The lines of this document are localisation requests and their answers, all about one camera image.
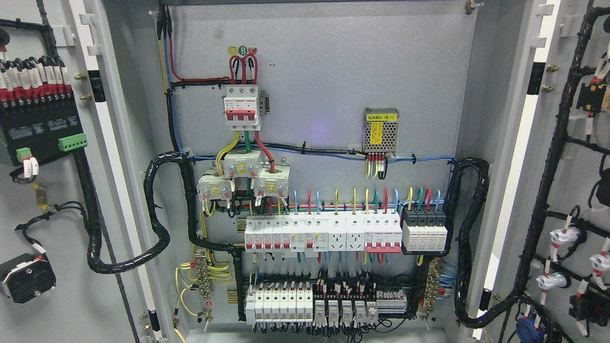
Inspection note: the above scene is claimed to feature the grey cabinet door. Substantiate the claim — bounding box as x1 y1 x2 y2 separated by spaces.
0 0 163 343
486 0 610 343

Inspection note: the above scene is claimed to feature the lower relay terminal row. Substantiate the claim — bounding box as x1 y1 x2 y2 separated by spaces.
312 275 408 331

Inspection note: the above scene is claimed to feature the black left cable harness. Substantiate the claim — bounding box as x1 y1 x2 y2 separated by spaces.
0 18 246 321

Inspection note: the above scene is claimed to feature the black right cable harness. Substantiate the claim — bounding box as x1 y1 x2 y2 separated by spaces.
448 5 610 343

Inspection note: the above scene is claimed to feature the black digital power meter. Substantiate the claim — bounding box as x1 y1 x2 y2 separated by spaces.
0 98 83 167

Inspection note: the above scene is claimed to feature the white rotary selector switch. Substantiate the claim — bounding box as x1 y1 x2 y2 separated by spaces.
0 252 56 303

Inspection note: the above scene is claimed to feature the black white surge protector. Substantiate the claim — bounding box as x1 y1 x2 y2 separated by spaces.
401 208 448 256

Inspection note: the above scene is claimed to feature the white socket breaker row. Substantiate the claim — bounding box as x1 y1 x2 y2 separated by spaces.
244 211 402 258

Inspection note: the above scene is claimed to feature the white lower breaker row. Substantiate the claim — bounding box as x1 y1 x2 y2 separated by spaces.
245 282 314 325

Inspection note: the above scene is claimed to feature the metal mesh power supply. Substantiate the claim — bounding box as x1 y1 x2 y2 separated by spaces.
362 107 399 153

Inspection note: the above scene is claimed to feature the black cable harness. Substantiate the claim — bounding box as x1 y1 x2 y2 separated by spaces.
448 5 610 343
0 18 246 321

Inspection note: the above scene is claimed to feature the red white main breaker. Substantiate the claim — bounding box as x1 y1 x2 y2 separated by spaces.
223 84 270 131

